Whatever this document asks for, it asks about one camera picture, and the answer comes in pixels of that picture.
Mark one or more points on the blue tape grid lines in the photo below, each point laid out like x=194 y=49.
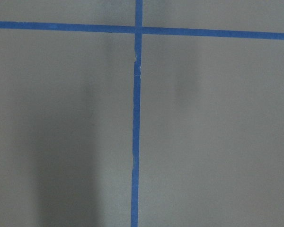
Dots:
x=101 y=129

